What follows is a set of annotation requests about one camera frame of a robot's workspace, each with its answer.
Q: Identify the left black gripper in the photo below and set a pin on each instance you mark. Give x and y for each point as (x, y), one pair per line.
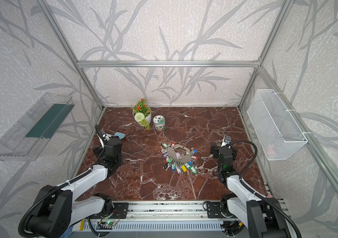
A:
(104, 140)

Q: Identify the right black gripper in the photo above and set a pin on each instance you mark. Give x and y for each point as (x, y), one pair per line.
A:
(224, 148)

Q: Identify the keyring with coloured key tags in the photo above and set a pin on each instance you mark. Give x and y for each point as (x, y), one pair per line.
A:
(179, 158)

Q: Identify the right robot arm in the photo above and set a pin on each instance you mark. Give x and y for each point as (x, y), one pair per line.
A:
(260, 214)

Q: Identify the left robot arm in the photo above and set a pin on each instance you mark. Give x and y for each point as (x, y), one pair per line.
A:
(56, 208)

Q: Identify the light blue garden trowel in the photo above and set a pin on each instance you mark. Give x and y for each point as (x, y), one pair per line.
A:
(117, 134)

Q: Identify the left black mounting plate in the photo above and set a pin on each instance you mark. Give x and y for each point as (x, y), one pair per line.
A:
(119, 211)

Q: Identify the black mounting plate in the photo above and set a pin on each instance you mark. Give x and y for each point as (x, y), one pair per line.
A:
(119, 211)
(213, 210)

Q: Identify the potted artificial flower plant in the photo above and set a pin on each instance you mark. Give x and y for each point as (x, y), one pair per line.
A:
(142, 113)

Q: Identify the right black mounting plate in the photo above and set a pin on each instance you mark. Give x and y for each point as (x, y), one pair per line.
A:
(213, 210)

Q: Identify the round printed tin can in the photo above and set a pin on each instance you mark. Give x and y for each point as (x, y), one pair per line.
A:
(159, 123)

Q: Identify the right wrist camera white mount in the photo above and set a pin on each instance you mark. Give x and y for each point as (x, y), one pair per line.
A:
(226, 141)

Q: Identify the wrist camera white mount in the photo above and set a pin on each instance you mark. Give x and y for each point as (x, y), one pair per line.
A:
(226, 141)
(105, 136)

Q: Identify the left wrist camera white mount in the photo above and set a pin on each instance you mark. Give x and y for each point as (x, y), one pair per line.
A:
(105, 136)

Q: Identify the white wire mesh basket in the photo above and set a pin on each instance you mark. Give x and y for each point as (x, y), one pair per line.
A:
(278, 132)

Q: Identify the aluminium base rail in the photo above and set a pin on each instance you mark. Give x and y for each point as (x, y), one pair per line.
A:
(160, 210)

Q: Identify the clear plastic wall shelf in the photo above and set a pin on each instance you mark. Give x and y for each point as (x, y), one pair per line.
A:
(26, 139)

